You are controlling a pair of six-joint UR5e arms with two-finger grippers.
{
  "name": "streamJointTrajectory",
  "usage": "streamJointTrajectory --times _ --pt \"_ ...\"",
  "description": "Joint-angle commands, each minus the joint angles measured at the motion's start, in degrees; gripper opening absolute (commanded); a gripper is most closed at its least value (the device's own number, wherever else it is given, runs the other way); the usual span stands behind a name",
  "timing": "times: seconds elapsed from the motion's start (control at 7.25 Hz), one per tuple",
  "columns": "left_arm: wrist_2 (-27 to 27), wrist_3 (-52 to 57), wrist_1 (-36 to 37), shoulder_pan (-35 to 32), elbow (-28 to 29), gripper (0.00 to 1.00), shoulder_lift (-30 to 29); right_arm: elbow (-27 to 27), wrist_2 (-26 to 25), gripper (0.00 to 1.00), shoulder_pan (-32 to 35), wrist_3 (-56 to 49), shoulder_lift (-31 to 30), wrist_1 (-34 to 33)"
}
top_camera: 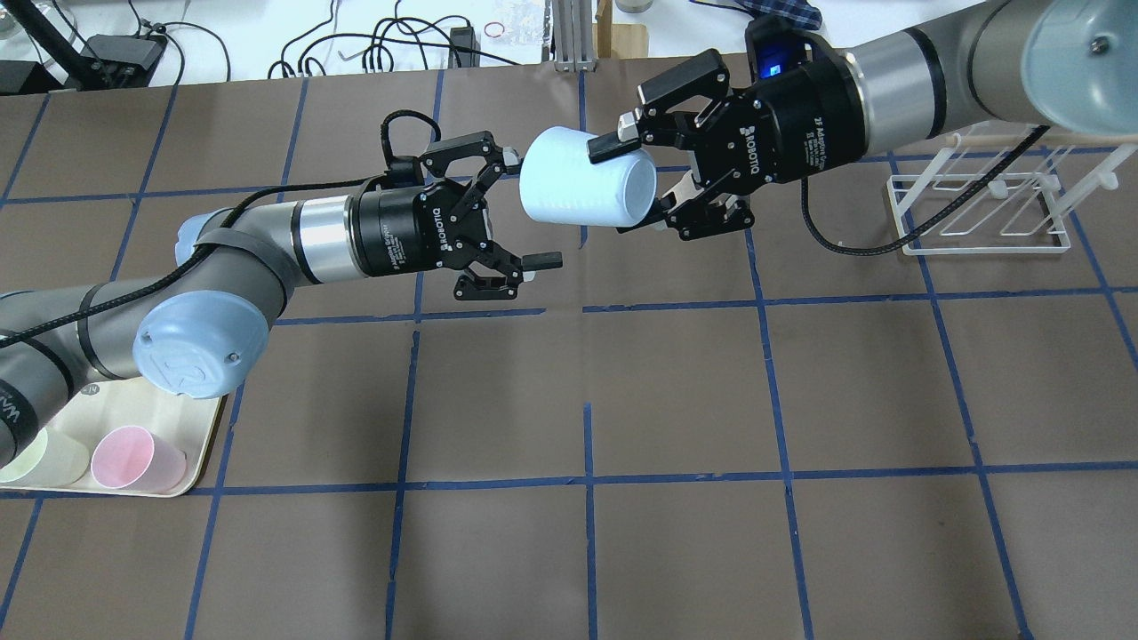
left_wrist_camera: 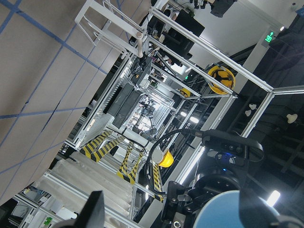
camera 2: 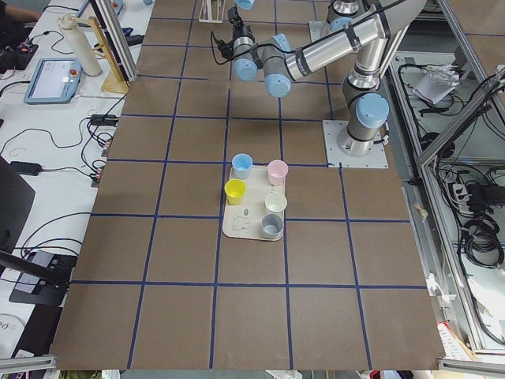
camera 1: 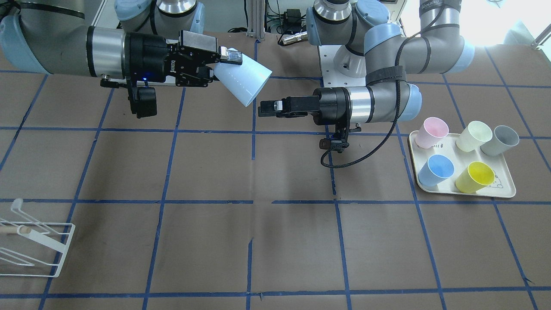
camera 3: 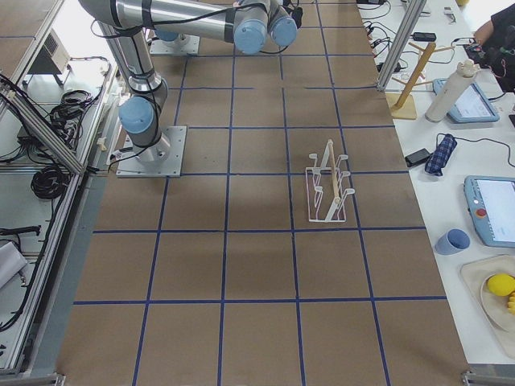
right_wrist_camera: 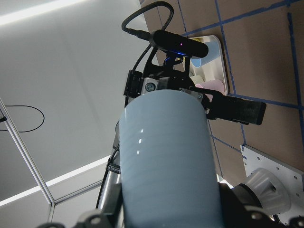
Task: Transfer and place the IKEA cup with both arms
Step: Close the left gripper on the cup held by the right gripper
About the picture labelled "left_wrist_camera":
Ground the yellow hard hat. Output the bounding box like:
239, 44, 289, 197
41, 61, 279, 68
207, 65, 236, 95

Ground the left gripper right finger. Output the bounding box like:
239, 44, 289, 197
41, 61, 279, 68
279, 215, 304, 228

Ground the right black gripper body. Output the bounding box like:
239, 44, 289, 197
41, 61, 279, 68
161, 174, 240, 228

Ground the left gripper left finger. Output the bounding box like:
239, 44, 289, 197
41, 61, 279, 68
54, 190, 105, 228

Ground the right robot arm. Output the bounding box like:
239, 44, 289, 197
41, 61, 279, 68
124, 127, 208, 228

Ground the white wire cup rack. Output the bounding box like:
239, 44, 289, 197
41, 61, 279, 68
75, 0, 147, 58

